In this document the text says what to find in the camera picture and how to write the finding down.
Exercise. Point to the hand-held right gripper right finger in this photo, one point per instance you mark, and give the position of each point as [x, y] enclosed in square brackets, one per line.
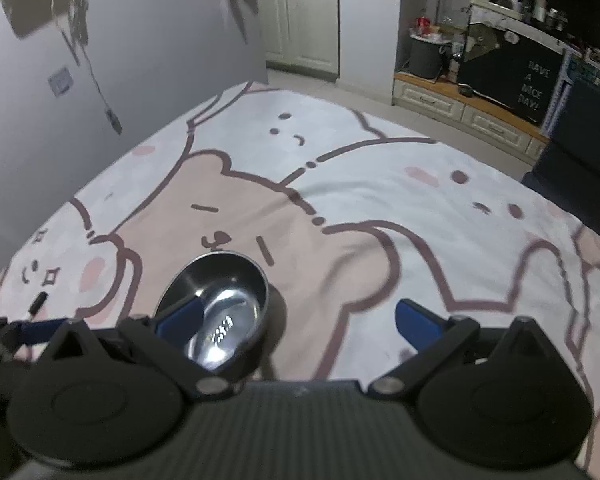
[417, 325]

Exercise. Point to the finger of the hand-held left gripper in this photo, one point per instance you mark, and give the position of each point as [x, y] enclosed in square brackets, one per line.
[40, 331]

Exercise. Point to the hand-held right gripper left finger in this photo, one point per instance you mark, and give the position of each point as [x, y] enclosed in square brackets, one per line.
[180, 317]

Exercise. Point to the round steel bowl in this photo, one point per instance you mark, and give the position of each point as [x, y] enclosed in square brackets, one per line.
[220, 305]

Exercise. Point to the black marker pen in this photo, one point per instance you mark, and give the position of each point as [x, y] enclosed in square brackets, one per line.
[35, 307]

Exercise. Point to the printed cartoon tablecloth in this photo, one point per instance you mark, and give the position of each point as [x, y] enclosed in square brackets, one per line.
[330, 160]

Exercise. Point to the wooden-topped low cabinet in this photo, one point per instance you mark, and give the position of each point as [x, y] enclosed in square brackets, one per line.
[430, 95]

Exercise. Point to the dark blue chair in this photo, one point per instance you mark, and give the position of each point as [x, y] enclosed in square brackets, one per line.
[580, 160]

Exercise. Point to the black printed cloth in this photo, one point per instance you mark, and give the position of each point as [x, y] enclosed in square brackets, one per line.
[525, 85]

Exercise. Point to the grey trash bin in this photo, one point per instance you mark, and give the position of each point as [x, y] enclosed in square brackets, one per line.
[425, 57]

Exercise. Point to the white kitchen base cabinet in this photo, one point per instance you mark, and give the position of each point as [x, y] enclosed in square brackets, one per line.
[305, 25]

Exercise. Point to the wall socket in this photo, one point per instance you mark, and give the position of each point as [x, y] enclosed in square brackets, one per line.
[60, 82]

